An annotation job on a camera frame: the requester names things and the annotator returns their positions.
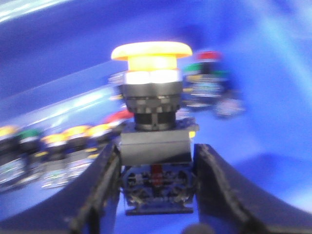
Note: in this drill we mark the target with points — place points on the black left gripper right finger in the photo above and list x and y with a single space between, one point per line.
231 204

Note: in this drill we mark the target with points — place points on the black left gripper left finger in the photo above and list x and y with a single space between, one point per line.
98 213

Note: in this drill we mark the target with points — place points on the yellow mushroom push button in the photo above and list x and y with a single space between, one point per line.
155 149

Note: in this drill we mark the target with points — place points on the yellow push button pile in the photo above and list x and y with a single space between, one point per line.
29 155

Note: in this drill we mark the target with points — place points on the green push button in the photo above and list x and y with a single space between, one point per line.
207 87

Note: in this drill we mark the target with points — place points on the left blue plastic crate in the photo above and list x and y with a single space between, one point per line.
56 72

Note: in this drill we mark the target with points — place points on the red mushroom push button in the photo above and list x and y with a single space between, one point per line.
209 55

